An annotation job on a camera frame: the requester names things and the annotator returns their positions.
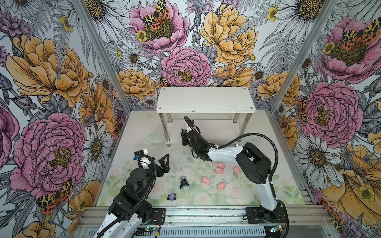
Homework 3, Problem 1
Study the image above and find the pink pig toy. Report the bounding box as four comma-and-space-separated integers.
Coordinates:
217, 182, 226, 190
215, 168, 224, 175
233, 167, 241, 175
202, 177, 210, 185
217, 162, 225, 169

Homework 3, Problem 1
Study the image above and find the small purple figure toy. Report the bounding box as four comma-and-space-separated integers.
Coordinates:
167, 193, 177, 201

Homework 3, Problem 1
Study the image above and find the white two-tier shelf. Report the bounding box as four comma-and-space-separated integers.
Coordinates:
156, 87, 256, 145

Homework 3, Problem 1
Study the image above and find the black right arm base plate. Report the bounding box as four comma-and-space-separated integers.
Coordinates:
245, 207, 288, 224

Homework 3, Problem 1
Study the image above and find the pink pig toy upper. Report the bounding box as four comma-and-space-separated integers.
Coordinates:
217, 162, 225, 169

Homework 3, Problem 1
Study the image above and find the black purple figure toy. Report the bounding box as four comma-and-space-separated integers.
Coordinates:
180, 176, 189, 189

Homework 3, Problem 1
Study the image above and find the green circuit board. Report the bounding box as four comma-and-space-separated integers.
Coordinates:
144, 227, 157, 232

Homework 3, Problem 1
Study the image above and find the aluminium corner post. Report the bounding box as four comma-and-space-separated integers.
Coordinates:
69, 0, 132, 114
269, 0, 340, 113

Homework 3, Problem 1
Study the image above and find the grey slotted cable duct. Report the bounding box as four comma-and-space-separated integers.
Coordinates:
158, 226, 267, 238

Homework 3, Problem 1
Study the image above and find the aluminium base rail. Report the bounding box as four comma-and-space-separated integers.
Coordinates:
78, 204, 332, 229

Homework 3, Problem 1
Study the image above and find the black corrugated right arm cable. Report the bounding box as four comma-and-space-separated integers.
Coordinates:
184, 115, 279, 182

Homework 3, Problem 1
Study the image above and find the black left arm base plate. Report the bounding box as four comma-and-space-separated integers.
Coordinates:
147, 208, 166, 225

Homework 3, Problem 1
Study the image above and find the pink pig toy centre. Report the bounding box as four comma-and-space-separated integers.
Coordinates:
202, 177, 210, 185

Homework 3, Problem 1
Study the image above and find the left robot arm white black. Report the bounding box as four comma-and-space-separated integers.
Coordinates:
94, 149, 170, 238

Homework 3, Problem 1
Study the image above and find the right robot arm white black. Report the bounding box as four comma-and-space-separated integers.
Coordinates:
181, 128, 281, 218

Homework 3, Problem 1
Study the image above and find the aluminium corner post left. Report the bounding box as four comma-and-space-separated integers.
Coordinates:
69, 0, 132, 114

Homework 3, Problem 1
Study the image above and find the pink pig toy lower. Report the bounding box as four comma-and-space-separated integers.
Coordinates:
217, 182, 226, 190

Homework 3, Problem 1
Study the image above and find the pink pig toy right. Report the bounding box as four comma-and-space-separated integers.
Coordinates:
233, 167, 241, 175

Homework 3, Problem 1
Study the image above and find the aluminium corner post right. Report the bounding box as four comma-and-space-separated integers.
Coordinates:
269, 0, 340, 113

